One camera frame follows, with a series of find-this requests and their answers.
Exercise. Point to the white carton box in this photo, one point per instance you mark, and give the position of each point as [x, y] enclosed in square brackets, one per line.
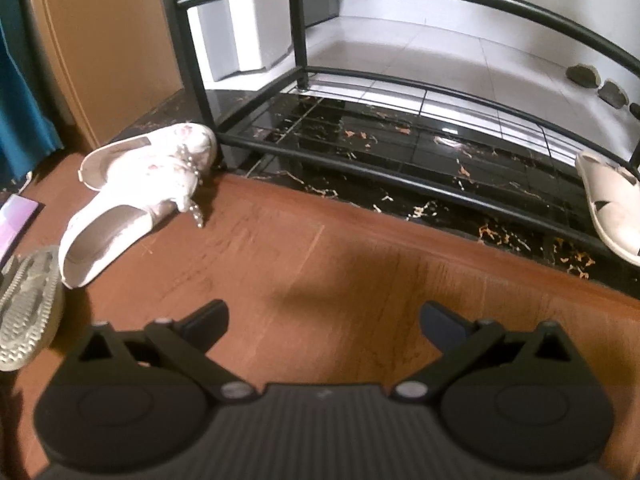
[240, 25]

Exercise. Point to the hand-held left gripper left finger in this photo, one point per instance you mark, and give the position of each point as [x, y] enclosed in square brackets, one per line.
[205, 325]

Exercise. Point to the purple board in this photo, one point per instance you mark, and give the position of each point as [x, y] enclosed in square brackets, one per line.
[15, 220]

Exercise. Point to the teal curtain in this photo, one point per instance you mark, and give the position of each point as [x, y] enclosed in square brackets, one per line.
[20, 110]

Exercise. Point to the white floral shoe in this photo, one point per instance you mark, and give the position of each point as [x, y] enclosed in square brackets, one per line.
[125, 160]
[100, 240]

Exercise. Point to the white cutout sandal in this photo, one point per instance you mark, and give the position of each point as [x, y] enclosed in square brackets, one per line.
[610, 200]

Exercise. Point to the black metal shoe rack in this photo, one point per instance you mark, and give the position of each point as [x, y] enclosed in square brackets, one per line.
[298, 35]

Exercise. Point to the tan lace-up boot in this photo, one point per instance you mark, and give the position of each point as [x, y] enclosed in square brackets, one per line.
[25, 310]

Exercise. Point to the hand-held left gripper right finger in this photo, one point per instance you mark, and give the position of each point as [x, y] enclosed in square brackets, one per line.
[437, 325]

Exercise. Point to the wooden door panel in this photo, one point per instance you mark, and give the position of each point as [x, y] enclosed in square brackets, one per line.
[110, 35]

